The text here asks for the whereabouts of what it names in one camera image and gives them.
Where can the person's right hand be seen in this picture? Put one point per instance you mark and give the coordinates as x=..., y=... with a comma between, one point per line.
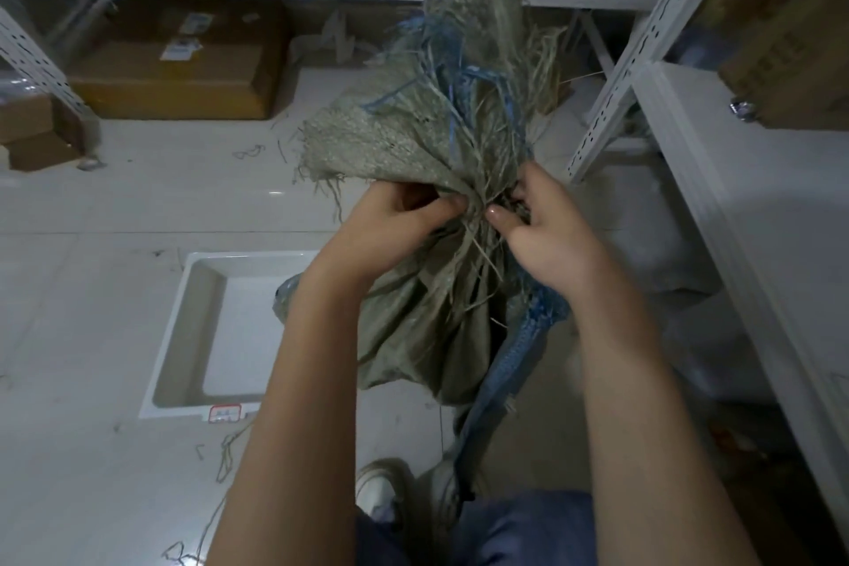
x=557, y=240

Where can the person's left hand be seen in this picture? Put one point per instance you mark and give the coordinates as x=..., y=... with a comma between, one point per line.
x=378, y=227

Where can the person's left thumb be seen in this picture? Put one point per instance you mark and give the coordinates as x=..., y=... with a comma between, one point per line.
x=443, y=210

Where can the person's right thumb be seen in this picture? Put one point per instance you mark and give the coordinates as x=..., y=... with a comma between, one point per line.
x=504, y=222

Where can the frayed grey-green woven sack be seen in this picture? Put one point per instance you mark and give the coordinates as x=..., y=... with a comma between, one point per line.
x=424, y=121

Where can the person's left forearm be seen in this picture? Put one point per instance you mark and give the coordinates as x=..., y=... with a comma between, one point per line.
x=298, y=413

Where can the person's right forearm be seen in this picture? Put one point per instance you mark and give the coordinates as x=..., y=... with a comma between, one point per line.
x=650, y=426

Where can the white packaging piece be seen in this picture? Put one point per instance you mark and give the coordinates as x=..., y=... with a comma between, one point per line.
x=328, y=38

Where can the white plastic tray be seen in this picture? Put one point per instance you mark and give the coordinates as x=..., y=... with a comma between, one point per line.
x=232, y=333

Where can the small silver metal fitting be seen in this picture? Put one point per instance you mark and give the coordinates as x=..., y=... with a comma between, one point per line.
x=743, y=108

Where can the white shoe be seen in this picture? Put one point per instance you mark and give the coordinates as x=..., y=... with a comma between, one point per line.
x=381, y=486

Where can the large flat cardboard box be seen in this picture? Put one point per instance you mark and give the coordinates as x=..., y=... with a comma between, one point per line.
x=172, y=78

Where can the blue jeans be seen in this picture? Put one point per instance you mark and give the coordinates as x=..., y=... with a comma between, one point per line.
x=517, y=529

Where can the printed cardboard carton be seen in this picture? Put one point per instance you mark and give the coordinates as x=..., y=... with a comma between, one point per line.
x=792, y=61

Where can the loose sack fibre strands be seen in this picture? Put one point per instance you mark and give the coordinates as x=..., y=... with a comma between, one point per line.
x=222, y=459

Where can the small open cardboard box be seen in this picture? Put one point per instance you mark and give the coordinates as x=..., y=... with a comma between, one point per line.
x=36, y=131

